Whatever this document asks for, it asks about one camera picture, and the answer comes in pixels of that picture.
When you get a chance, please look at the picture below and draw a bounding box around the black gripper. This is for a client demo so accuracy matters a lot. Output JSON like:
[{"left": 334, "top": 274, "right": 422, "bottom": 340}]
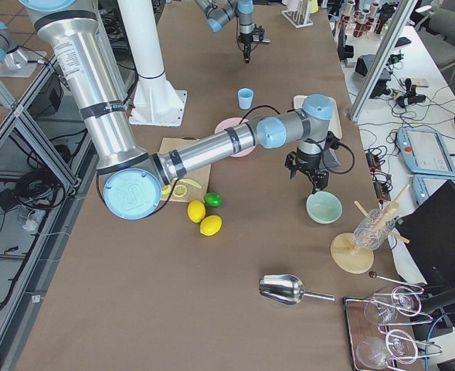
[
  {"left": 284, "top": 131, "right": 339, "bottom": 194},
  {"left": 238, "top": 24, "right": 270, "bottom": 63}
]

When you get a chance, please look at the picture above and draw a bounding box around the light blue plastic cup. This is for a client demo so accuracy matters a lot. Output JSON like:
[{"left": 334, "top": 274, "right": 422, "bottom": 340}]
[{"left": 237, "top": 87, "right": 254, "bottom": 111}]

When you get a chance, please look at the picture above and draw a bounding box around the pink plastic cup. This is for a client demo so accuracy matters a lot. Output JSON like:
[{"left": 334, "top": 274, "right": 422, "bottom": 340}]
[{"left": 287, "top": 0, "right": 304, "bottom": 12}]

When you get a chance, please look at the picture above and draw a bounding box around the pink bowl of ice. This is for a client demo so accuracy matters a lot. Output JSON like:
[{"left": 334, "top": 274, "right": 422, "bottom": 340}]
[{"left": 214, "top": 117, "right": 255, "bottom": 158}]

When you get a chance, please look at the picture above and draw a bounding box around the yellow plastic cup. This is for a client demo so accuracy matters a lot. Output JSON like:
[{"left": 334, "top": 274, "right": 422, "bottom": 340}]
[{"left": 307, "top": 0, "right": 320, "bottom": 14}]

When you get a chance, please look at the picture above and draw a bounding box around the steel ice scoop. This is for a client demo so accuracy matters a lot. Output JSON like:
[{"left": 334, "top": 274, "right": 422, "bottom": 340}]
[{"left": 259, "top": 274, "right": 335, "bottom": 305}]

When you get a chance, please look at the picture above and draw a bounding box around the grey folded cloth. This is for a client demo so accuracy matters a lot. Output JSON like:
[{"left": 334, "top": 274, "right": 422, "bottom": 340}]
[{"left": 321, "top": 148, "right": 341, "bottom": 170}]

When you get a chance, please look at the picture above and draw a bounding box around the green ceramic bowl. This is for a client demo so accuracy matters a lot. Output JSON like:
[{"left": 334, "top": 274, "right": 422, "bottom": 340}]
[{"left": 306, "top": 191, "right": 343, "bottom": 224}]

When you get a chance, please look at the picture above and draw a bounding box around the cream rabbit tray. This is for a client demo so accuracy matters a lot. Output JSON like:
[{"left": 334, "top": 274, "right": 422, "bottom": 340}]
[{"left": 293, "top": 94, "right": 343, "bottom": 139}]

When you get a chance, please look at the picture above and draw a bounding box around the clear textured glass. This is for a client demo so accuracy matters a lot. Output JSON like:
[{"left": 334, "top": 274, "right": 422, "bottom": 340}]
[{"left": 353, "top": 209, "right": 396, "bottom": 250}]

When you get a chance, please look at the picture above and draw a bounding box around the wooden mug tree stand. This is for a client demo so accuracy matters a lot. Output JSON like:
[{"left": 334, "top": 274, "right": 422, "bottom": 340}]
[{"left": 331, "top": 184, "right": 410, "bottom": 274}]

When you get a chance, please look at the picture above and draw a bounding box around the green lime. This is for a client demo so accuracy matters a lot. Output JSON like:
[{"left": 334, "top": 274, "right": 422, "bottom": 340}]
[{"left": 204, "top": 192, "right": 223, "bottom": 207}]

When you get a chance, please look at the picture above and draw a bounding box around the whole lemon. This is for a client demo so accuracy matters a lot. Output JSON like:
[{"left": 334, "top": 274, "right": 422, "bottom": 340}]
[
  {"left": 187, "top": 199, "right": 206, "bottom": 223},
  {"left": 199, "top": 215, "right": 222, "bottom": 237}
]

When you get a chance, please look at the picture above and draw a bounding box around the wooden cutting board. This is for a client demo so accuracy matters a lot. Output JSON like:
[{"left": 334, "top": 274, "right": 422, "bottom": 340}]
[{"left": 158, "top": 137, "right": 211, "bottom": 203}]

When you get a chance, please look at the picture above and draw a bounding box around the blue teach pendant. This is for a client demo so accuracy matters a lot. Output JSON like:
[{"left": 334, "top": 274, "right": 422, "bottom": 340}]
[
  {"left": 396, "top": 128, "right": 455, "bottom": 176},
  {"left": 412, "top": 174, "right": 455, "bottom": 206}
]

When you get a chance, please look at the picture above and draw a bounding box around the yellow plastic knife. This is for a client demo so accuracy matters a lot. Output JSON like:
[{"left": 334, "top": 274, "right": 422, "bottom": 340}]
[{"left": 182, "top": 179, "right": 202, "bottom": 189}]

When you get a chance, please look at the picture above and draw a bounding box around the lemon half slice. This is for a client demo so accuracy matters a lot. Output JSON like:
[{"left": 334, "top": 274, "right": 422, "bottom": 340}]
[
  {"left": 161, "top": 185, "right": 171, "bottom": 196},
  {"left": 172, "top": 184, "right": 188, "bottom": 198}
]

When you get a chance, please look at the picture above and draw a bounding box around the black computer monitor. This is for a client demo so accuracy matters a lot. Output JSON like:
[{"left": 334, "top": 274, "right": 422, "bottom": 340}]
[{"left": 397, "top": 181, "right": 455, "bottom": 287}]

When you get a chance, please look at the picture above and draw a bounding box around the wine glass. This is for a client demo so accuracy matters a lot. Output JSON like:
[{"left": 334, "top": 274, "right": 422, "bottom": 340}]
[
  {"left": 364, "top": 286, "right": 421, "bottom": 325},
  {"left": 356, "top": 329, "right": 419, "bottom": 370}
]

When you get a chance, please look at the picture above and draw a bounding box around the black framed tray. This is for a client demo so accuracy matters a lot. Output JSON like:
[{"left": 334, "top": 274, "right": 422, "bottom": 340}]
[{"left": 341, "top": 294, "right": 455, "bottom": 371}]

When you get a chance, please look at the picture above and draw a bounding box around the white wire cup rack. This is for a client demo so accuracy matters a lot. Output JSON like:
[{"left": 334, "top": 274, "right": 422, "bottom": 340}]
[{"left": 281, "top": 0, "right": 313, "bottom": 29}]

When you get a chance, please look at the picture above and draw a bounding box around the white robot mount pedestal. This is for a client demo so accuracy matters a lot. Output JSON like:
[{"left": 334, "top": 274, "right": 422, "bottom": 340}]
[{"left": 118, "top": 0, "right": 187, "bottom": 128}]

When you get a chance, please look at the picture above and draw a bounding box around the aluminium frame post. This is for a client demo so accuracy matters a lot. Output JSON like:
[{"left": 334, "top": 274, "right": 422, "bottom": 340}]
[{"left": 348, "top": 0, "right": 416, "bottom": 124}]

